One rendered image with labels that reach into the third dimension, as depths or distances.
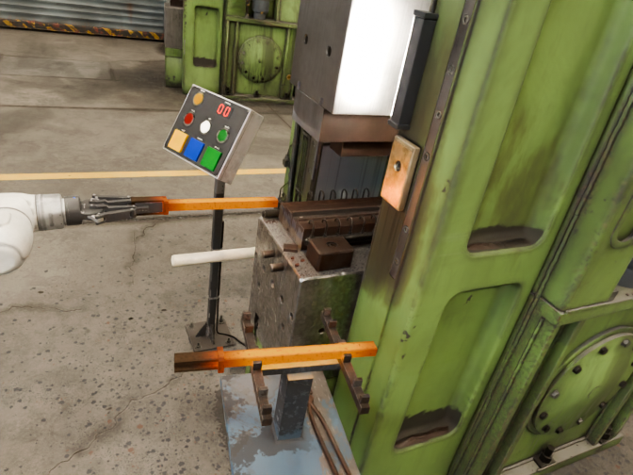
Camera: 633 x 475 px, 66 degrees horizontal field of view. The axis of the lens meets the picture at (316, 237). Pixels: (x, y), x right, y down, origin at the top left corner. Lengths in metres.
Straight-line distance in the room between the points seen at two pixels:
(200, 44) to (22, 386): 4.71
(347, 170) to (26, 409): 1.56
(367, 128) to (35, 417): 1.68
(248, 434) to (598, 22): 1.26
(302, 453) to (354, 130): 0.86
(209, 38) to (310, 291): 5.12
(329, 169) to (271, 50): 4.63
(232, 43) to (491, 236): 5.18
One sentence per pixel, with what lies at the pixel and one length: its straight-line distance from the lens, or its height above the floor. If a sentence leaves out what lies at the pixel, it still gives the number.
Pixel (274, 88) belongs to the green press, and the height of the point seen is 0.18.
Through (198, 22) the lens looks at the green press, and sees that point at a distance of 6.27.
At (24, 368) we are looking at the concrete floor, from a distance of 2.51.
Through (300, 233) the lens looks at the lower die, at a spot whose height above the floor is 0.97.
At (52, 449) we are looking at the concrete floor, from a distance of 2.20.
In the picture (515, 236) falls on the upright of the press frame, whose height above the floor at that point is 1.13.
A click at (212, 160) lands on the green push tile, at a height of 1.01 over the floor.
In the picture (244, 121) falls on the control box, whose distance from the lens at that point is 1.82.
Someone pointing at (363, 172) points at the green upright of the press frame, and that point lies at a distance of 1.83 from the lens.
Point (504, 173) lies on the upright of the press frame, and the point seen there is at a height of 1.32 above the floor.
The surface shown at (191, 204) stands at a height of 1.06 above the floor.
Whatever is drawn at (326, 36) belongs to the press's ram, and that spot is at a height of 1.54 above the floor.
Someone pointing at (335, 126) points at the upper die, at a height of 1.32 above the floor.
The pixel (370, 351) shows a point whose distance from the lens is 1.19.
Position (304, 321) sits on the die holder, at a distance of 1.51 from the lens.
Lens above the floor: 1.72
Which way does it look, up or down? 30 degrees down
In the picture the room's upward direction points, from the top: 10 degrees clockwise
